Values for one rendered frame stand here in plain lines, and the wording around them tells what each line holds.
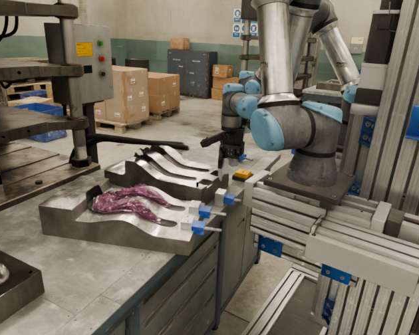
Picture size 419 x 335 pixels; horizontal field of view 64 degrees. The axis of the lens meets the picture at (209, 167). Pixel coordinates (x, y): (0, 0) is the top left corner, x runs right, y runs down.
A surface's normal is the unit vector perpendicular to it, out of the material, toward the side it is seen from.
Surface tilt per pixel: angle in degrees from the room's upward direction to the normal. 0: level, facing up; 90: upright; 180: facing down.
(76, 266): 0
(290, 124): 72
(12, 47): 90
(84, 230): 90
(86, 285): 0
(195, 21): 90
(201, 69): 90
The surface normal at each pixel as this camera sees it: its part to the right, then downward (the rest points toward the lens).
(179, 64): -0.53, 0.29
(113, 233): -0.18, 0.35
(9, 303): 0.88, 0.20
